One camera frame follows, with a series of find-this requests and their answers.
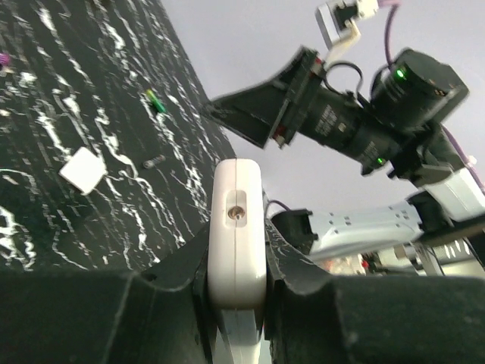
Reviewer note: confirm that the white battery cover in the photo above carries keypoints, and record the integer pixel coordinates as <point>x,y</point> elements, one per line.
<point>84,170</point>

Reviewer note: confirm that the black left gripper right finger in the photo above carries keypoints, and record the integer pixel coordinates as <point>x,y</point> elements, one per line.
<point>315,317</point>

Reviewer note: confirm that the white red remote control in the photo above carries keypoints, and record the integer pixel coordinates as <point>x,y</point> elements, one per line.
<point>237,273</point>

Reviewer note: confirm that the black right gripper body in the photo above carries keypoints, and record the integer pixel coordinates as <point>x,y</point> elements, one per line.
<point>309,106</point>

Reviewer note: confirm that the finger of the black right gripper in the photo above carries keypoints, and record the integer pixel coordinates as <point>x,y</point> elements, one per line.
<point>256,112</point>

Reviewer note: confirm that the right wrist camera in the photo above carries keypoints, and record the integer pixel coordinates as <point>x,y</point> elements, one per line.
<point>337,21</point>

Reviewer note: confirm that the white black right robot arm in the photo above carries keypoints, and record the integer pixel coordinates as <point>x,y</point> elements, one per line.
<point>401,124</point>

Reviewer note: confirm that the blue purple battery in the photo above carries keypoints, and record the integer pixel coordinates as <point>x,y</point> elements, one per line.
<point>4,62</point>

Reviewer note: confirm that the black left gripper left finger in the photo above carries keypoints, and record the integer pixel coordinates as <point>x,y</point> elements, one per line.
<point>160,315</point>

